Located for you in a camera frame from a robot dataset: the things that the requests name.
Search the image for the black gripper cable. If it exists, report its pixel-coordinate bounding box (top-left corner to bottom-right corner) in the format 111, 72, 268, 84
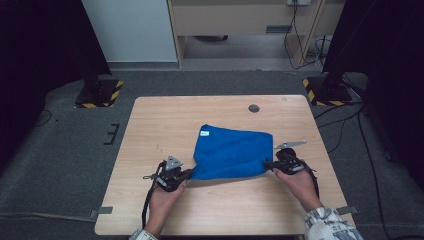
293, 157, 321, 200
141, 161, 168, 230

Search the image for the black stand with striped base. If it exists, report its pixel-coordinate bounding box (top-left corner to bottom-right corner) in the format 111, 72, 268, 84
74, 66, 125, 110
301, 63, 355, 108

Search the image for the person's left hand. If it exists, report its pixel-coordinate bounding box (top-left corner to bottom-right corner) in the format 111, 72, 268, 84
144, 179, 188, 237

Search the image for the dark curtain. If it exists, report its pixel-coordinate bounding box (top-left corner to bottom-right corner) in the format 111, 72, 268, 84
321, 0, 424, 183
0, 0, 113, 171

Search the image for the long black floor cable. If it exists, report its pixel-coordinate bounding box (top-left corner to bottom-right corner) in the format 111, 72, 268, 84
356, 108, 424, 240

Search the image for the blue towel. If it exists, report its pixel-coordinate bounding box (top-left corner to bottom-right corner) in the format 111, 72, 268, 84
191, 123, 275, 181

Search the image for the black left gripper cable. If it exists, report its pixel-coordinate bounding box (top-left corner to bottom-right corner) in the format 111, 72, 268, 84
141, 161, 168, 230

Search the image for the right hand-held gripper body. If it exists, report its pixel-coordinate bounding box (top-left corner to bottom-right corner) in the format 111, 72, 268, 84
273, 139, 310, 176

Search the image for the person's right hand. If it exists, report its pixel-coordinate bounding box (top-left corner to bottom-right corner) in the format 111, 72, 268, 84
272, 167, 324, 213

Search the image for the white cabinet panel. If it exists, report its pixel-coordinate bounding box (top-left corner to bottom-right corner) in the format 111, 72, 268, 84
81, 0, 178, 64

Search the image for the grey table edge bracket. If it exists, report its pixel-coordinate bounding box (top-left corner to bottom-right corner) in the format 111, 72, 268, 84
335, 205, 361, 216
88, 206, 115, 221

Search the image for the black hanging power cable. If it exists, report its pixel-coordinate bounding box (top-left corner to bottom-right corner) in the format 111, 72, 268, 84
283, 0, 326, 72

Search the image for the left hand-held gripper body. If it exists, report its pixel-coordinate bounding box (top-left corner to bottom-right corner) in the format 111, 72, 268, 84
153, 154, 188, 193

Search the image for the thin black floor cable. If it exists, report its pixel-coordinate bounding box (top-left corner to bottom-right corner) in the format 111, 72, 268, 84
32, 108, 54, 129

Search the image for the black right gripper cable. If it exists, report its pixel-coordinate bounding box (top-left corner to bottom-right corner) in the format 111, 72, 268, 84
293, 157, 321, 200

